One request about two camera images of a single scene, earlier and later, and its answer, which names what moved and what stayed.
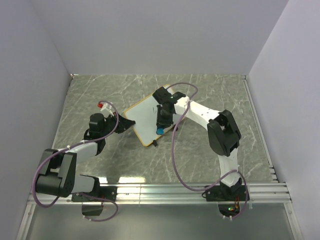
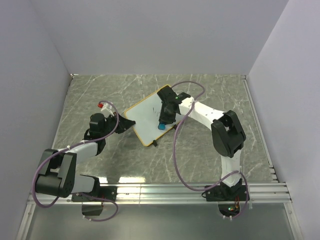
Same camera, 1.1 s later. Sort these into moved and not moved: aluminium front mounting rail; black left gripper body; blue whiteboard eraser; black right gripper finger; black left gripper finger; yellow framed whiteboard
Moved: blue whiteboard eraser; black right gripper finger
Not moved: aluminium front mounting rail; black left gripper finger; yellow framed whiteboard; black left gripper body
